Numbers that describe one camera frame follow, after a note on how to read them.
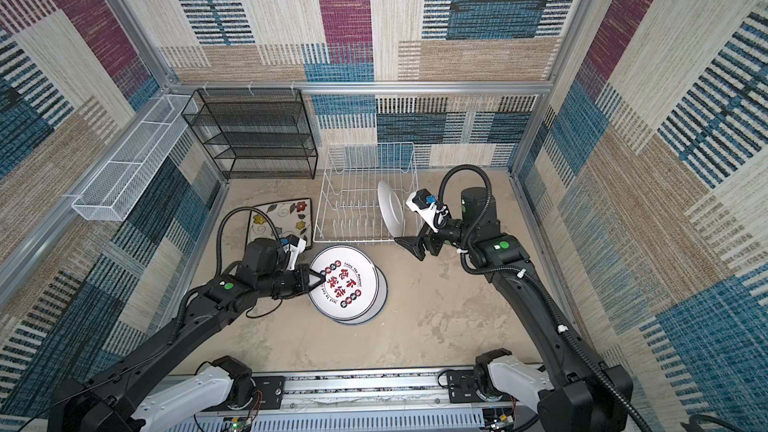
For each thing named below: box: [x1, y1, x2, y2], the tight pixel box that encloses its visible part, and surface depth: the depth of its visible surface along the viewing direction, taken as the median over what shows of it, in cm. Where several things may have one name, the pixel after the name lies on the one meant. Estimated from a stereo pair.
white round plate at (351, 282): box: [308, 245, 379, 319], surface depth 81 cm
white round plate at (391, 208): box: [377, 180, 404, 237], surface depth 94 cm
